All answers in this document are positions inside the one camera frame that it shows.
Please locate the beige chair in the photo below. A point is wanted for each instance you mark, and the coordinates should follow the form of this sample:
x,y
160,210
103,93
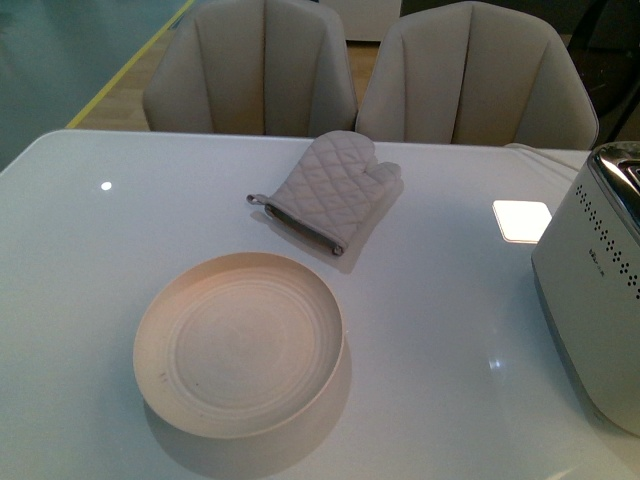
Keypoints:
x,y
275,68
473,73

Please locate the beige round plate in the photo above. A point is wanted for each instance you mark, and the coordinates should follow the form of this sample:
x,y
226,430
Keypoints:
x,y
238,346

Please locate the grey quilted oven mitt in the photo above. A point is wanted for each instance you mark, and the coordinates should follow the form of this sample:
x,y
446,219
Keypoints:
x,y
332,190

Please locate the left beige chair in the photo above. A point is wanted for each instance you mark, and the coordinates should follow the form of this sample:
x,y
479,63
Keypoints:
x,y
275,68

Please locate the white toaster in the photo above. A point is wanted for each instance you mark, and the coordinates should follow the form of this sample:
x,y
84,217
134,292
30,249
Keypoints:
x,y
586,269

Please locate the right beige chair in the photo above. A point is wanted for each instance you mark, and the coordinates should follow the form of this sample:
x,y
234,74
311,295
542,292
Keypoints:
x,y
473,73

